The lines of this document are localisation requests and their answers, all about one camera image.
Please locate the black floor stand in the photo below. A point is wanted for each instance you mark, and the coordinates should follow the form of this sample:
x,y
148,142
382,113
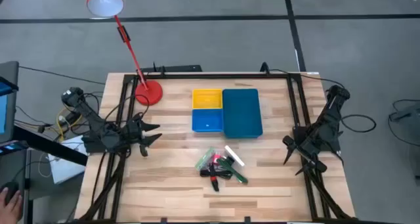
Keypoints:
x,y
407,114

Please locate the dark side desk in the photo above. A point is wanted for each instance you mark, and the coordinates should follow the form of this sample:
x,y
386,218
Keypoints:
x,y
49,145

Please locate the red camera stand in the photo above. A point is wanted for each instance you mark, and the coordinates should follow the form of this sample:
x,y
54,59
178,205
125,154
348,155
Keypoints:
x,y
149,92

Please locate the dark computer monitor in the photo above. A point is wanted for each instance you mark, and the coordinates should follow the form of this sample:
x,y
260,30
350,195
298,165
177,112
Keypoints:
x,y
10,86

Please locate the black power strip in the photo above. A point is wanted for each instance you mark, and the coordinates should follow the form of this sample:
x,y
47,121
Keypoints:
x,y
180,68

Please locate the person's hand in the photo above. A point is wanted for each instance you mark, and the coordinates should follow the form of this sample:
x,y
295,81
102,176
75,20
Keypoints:
x,y
10,212

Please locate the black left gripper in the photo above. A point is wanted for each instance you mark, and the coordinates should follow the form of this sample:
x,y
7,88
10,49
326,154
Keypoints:
x,y
134,133

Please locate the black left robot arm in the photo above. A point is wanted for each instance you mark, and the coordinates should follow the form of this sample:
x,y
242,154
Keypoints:
x,y
87,112

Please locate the pink USB charger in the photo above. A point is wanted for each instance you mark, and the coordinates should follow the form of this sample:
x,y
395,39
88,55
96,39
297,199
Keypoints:
x,y
215,158

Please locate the large teal plastic bin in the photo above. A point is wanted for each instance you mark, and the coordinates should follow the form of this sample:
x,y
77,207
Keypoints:
x,y
242,114

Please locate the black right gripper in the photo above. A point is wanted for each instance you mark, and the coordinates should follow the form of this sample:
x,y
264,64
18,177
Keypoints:
x,y
305,153

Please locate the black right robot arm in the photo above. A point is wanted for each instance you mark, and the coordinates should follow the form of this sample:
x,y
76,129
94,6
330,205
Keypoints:
x,y
328,125

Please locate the slim white box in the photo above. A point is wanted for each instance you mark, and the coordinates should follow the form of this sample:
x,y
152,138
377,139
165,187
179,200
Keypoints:
x,y
234,155

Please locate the black computer mouse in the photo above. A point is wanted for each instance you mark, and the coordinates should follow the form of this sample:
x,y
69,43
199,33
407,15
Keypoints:
x,y
11,188

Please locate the black aluminium table frame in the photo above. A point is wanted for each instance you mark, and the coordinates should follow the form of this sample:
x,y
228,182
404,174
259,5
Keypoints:
x,y
213,76

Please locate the black USB charger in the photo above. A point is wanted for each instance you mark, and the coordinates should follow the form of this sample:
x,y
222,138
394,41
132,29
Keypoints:
x,y
229,159

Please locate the white cardboard box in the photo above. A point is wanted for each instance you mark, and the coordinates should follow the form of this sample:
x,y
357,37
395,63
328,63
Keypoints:
x,y
65,171

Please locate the small yellow plastic bin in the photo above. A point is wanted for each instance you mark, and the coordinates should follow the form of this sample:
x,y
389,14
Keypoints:
x,y
206,99

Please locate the small blue plastic bin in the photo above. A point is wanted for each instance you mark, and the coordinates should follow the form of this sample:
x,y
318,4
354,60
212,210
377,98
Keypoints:
x,y
206,120

